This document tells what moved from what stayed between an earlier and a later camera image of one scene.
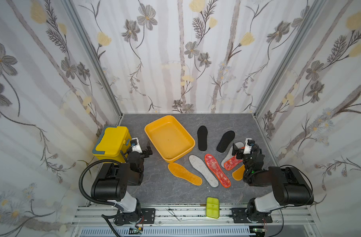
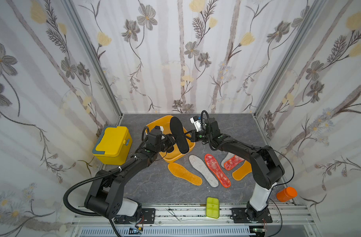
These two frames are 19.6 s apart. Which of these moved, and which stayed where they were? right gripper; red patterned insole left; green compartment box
Moved: right gripper
Stayed: red patterned insole left; green compartment box
